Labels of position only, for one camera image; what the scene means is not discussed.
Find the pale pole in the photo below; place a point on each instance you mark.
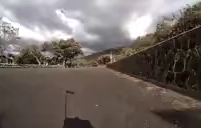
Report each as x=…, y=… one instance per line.
x=111, y=57

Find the grey asphalt road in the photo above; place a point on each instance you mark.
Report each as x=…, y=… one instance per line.
x=88, y=93

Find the row of trees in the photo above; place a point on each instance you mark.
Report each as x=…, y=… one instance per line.
x=63, y=51

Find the robot's own part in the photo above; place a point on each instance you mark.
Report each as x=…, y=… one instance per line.
x=68, y=110

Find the dark metal fence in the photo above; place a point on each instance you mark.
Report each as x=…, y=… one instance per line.
x=174, y=63

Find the pale roadside verge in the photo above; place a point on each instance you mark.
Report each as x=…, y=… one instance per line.
x=174, y=96

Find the trees behind fence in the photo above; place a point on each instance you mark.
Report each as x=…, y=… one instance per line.
x=188, y=20

